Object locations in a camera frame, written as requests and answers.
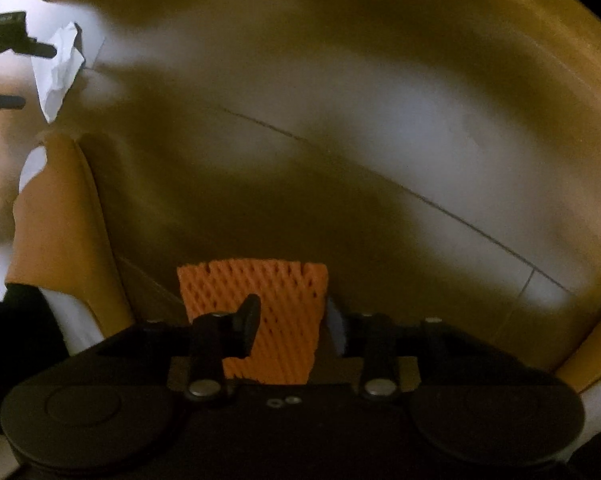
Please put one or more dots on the tan trouser leg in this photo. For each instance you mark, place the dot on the tan trouser leg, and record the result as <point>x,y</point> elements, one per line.
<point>60,240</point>

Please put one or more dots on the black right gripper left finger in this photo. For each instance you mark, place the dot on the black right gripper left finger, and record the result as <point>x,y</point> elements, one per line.
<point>228,334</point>

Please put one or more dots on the orange foam fruit net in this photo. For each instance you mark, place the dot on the orange foam fruit net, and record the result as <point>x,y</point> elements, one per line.
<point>293,302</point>

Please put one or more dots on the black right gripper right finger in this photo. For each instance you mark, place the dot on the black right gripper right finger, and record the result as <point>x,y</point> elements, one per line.
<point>344,327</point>

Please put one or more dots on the white tissue paper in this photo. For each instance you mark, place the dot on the white tissue paper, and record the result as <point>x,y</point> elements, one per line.
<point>55,76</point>

